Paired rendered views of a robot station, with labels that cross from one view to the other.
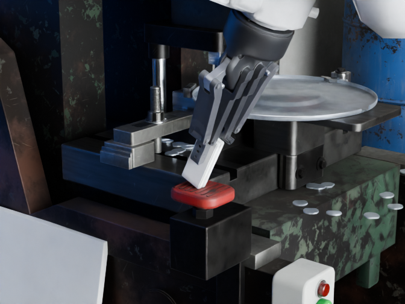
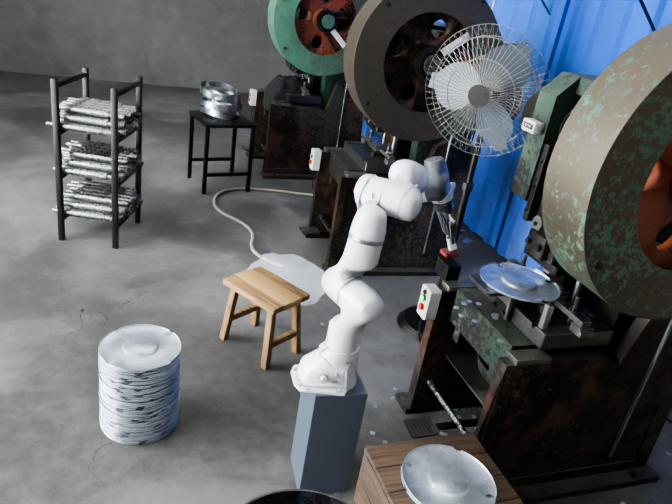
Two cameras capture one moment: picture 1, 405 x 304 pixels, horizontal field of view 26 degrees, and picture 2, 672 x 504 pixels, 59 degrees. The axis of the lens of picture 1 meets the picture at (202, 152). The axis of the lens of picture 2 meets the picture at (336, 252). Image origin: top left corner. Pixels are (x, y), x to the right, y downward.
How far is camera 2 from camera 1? 283 cm
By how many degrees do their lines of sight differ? 107
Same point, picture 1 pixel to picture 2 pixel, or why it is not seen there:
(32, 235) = not seen: hidden behind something
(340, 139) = (529, 327)
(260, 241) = (452, 285)
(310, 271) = (430, 287)
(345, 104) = (499, 285)
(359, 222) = (487, 339)
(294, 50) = not seen: outside the picture
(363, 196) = (491, 331)
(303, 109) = (496, 275)
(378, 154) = (533, 352)
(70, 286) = not seen: hidden behind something
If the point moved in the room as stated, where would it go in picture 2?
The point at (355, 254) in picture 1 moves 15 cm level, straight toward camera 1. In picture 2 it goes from (482, 350) to (448, 331)
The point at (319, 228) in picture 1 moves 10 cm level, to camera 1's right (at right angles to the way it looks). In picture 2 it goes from (472, 314) to (462, 324)
